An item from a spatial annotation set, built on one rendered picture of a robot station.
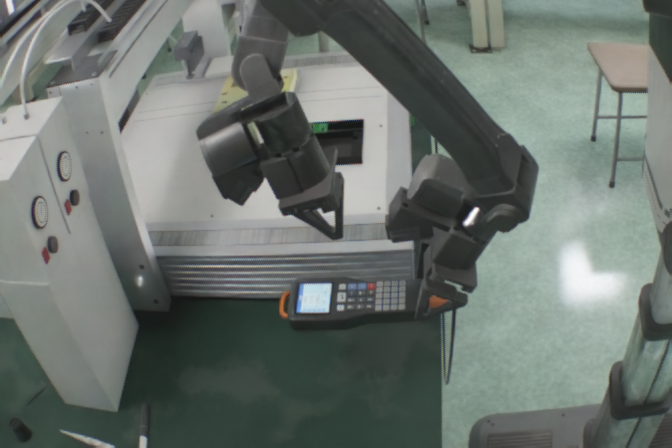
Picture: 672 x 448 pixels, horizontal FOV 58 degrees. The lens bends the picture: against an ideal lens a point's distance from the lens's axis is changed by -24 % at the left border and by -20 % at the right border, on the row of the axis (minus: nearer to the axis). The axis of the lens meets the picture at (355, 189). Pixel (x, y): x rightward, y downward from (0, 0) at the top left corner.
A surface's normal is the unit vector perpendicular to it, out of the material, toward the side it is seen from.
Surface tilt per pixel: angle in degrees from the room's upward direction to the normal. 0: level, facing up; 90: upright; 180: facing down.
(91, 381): 90
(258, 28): 69
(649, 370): 90
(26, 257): 90
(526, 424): 0
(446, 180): 36
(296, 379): 0
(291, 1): 113
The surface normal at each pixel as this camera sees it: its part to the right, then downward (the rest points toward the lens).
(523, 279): -0.10, -0.81
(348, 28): -0.18, 0.90
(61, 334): -0.04, 0.58
